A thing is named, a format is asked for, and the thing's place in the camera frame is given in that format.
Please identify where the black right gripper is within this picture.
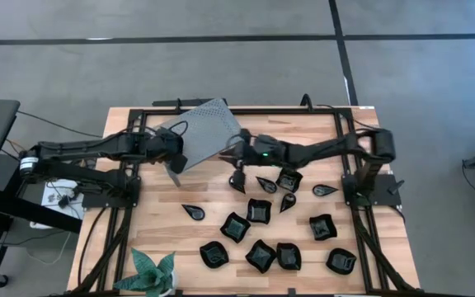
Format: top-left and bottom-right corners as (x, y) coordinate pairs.
(219, 128), (288, 190)

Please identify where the grey perforated metal shelf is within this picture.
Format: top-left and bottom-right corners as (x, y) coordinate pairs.
(157, 97), (243, 188)

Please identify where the white power strip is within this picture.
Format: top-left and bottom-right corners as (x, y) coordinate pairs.
(40, 177), (85, 208)

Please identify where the black floor cable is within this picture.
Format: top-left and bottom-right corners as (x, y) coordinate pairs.
(16, 110), (104, 139)

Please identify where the green potted plant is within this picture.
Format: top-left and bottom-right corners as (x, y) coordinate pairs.
(113, 247), (180, 297)

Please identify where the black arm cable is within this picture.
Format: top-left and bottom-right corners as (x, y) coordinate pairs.
(301, 93), (381, 132)

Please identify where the black computer case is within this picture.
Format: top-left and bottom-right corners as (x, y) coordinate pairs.
(0, 153), (21, 194)

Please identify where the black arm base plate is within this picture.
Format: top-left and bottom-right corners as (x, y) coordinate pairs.
(81, 190), (142, 210)
(341, 173), (403, 207)

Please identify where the black mounting bar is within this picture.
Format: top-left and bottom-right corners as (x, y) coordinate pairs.
(152, 97), (218, 108)

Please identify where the black teardrop mini plate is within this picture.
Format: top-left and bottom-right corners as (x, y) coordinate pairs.
(181, 204), (206, 222)
(228, 176), (247, 196)
(279, 192), (298, 215)
(312, 184), (340, 197)
(256, 176), (278, 195)

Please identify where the black desk leg frame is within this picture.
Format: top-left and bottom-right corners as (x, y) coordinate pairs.
(0, 187), (82, 285)

